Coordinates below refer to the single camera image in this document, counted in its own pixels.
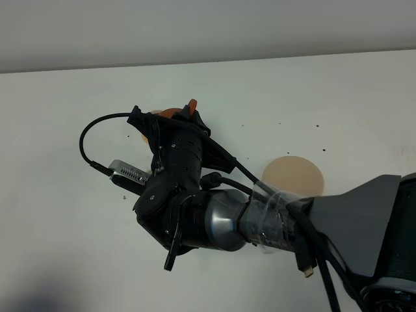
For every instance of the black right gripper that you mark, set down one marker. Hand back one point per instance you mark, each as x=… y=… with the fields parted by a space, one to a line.
x=181 y=148

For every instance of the brown clay teapot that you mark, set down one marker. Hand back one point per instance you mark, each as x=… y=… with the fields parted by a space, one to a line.
x=187 y=111

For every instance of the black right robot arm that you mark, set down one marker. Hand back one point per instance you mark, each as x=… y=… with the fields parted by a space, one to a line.
x=367 y=235

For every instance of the beige round teapot coaster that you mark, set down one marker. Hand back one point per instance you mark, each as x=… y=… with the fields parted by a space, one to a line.
x=294 y=174

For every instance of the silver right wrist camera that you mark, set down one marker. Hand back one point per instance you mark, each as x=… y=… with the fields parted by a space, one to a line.
x=128 y=177

